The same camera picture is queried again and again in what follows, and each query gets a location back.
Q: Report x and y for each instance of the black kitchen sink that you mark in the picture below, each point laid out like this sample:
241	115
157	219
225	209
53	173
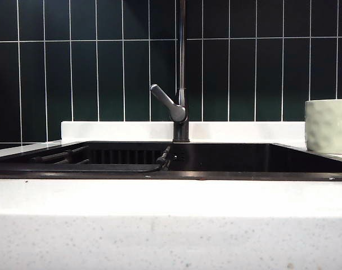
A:
244	160

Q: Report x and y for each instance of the black slatted sink caddy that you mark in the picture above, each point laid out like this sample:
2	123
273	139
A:
123	156

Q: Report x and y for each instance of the pale green ceramic mug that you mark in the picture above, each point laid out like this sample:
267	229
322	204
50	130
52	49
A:
328	126

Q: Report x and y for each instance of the black flat sink board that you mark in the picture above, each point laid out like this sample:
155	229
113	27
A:
75	168

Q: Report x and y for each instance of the dark metal faucet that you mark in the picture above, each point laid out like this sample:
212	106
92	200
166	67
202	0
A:
182	42

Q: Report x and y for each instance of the black roll-up drying rack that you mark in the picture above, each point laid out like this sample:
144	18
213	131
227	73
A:
61	155

